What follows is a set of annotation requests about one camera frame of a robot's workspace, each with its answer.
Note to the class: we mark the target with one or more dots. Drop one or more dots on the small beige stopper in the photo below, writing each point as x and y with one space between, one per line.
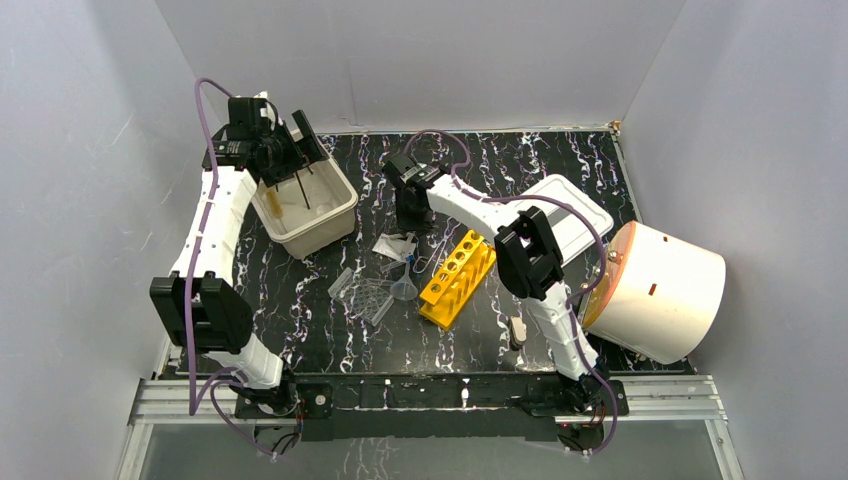
517 333

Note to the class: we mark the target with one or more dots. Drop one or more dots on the clear well plate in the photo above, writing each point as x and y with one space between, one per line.
364 298

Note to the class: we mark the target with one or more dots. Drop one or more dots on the white centrifuge with orange lid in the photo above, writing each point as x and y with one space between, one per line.
658 296

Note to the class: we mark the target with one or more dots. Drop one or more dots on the beige plastic bin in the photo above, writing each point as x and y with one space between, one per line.
300 233

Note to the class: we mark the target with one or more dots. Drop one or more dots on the white bin lid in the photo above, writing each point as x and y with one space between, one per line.
572 236

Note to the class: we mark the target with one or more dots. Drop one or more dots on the black wire ring stand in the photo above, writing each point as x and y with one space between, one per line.
293 190

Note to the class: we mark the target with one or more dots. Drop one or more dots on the aluminium frame rail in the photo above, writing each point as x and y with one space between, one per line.
649 398

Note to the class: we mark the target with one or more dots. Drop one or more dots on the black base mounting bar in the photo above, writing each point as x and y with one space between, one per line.
448 405

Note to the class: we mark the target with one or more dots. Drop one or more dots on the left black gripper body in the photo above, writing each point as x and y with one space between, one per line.
291 153

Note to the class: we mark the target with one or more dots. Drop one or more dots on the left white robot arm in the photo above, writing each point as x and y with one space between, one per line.
247 160

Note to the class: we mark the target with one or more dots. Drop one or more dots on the yellow test tube rack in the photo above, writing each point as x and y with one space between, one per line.
455 282

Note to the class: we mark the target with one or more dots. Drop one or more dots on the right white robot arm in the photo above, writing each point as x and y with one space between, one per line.
534 235

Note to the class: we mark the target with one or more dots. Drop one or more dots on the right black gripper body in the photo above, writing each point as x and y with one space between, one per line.
417 220

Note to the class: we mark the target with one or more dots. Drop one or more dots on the clear plastic funnel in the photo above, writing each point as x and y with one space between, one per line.
404 288

